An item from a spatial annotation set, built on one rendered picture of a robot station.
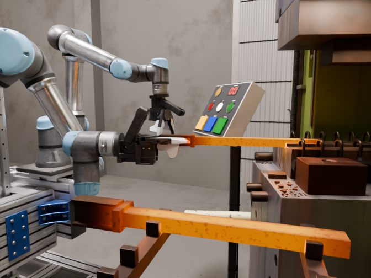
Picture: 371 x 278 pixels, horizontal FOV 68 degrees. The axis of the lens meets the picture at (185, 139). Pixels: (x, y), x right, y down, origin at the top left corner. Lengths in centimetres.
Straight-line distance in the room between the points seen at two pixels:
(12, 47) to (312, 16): 74
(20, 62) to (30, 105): 471
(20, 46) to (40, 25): 454
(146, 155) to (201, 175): 292
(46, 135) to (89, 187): 57
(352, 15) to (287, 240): 58
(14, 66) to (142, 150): 38
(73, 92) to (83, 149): 67
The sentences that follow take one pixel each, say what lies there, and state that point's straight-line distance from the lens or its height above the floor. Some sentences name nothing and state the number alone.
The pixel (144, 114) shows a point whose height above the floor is 108.
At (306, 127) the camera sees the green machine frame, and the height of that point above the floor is 102.
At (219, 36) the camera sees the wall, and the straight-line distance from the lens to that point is 358.
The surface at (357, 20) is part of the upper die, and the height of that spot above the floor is 130.
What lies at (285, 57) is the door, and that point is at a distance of 334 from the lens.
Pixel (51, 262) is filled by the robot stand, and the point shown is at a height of 23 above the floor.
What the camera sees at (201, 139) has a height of 101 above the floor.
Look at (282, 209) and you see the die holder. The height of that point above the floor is 89.
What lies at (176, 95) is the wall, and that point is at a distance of 370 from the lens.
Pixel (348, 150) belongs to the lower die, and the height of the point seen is 99.
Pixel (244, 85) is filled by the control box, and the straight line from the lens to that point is 126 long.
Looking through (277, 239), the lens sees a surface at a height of 93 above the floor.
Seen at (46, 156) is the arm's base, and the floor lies 87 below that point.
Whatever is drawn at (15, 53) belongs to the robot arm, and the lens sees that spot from 84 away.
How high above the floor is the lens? 111
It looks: 7 degrees down
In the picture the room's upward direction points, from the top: straight up
